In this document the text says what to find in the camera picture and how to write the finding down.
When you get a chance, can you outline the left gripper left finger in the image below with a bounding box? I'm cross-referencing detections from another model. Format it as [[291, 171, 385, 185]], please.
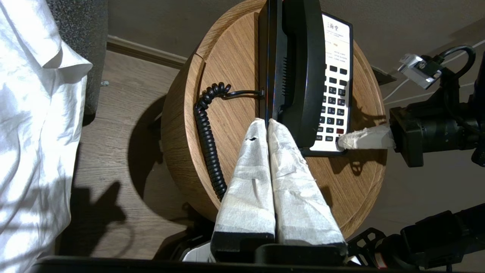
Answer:
[[210, 118, 276, 263]]

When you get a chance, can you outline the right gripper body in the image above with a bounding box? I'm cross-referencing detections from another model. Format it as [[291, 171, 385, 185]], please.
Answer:
[[389, 105, 482, 168]]

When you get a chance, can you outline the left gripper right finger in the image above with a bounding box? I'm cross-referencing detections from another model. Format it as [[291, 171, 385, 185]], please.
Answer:
[[267, 119, 348, 265]]

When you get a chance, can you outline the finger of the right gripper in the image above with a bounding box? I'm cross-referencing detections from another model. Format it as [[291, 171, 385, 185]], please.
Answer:
[[337, 125, 396, 151]]

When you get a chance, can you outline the black phone handset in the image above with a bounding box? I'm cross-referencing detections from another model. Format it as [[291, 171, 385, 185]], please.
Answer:
[[272, 0, 327, 149]]

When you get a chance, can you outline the black and white desk telephone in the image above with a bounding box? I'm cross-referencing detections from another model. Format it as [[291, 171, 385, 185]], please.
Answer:
[[258, 0, 355, 157]]

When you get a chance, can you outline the round wooden side table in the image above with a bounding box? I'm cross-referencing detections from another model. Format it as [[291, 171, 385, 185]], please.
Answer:
[[161, 0, 388, 238]]

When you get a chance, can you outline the wooden baseboard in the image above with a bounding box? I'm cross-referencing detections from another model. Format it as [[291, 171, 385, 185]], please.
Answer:
[[106, 35, 188, 70]]

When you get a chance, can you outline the white bed sheet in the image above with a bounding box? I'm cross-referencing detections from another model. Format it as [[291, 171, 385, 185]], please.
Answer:
[[0, 0, 94, 273]]

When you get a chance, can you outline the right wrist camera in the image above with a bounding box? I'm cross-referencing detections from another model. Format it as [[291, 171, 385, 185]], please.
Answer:
[[398, 53, 469, 114]]

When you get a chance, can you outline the black coiled phone cord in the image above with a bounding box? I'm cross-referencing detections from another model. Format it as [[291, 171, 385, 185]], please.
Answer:
[[193, 82, 266, 202]]

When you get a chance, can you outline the black cable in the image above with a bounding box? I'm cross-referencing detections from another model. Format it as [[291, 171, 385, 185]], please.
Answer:
[[434, 45, 477, 76]]

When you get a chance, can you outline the grey fabric bed frame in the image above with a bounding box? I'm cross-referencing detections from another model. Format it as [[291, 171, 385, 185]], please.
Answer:
[[46, 0, 109, 126]]

